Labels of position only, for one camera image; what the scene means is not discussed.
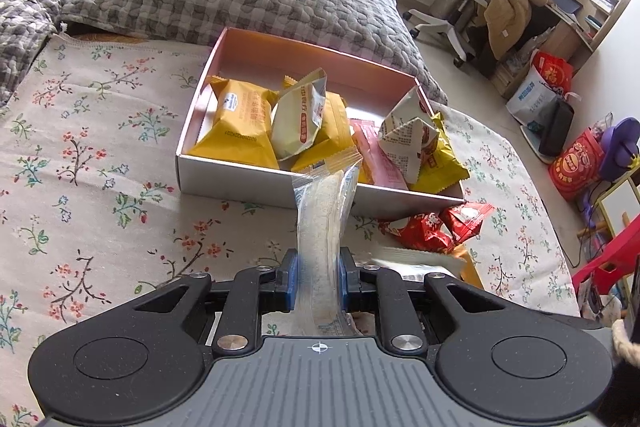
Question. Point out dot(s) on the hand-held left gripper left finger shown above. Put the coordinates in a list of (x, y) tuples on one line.
[(292, 279)]

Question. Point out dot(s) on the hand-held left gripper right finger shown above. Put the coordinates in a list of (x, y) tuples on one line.
[(345, 279)]

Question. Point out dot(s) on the clear plastic snack packet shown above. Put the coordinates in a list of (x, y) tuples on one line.
[(320, 232)]

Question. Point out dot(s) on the pink snack packet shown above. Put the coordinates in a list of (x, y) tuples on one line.
[(380, 157)]

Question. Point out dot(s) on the small yellow snack packet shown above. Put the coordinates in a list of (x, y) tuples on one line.
[(442, 162)]

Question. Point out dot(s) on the large yellow snack packet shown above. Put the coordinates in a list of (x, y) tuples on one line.
[(237, 122), (332, 122)]

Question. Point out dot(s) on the white triangular nut packet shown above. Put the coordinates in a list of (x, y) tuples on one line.
[(407, 132)]

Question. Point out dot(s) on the white square snack packet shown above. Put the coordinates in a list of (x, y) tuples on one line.
[(295, 117)]

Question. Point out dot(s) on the pink cardboard box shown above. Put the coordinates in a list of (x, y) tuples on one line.
[(260, 57)]

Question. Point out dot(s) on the white flat snack packet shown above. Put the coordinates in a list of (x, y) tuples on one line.
[(420, 264)]

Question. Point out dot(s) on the orange snack packet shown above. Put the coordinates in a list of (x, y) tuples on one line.
[(470, 269)]

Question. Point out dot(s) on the red bag with round print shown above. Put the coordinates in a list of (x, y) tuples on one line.
[(575, 167)]

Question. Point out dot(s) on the white and blue bag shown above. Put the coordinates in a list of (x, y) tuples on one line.
[(530, 99)]

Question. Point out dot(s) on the black bag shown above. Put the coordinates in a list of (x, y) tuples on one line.
[(556, 127)]

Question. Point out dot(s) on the red plastic stool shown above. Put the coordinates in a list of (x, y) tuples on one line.
[(610, 257)]

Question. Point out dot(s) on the small framed whiteboard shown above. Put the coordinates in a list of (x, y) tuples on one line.
[(622, 207)]

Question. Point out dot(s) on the red gift bag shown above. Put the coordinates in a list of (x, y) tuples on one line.
[(552, 72)]

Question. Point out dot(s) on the purple hat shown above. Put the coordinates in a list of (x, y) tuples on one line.
[(622, 147)]

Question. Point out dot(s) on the dark tablet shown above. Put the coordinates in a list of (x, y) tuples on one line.
[(565, 1)]

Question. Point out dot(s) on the wooden desk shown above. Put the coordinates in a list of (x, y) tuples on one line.
[(600, 7)]

